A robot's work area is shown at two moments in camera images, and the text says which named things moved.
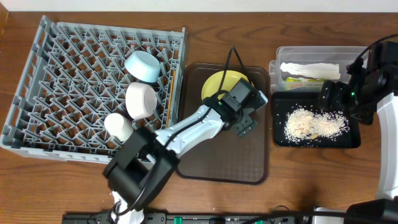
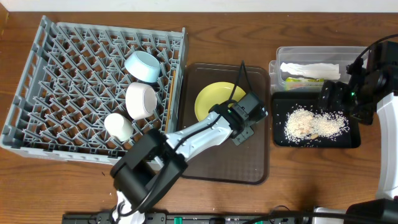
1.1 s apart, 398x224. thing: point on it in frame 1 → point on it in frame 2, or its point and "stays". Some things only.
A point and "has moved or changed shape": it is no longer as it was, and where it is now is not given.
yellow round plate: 213,84 has moved or changed shape
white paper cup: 119,126 stays
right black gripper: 339,89 stays
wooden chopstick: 170,100 stays
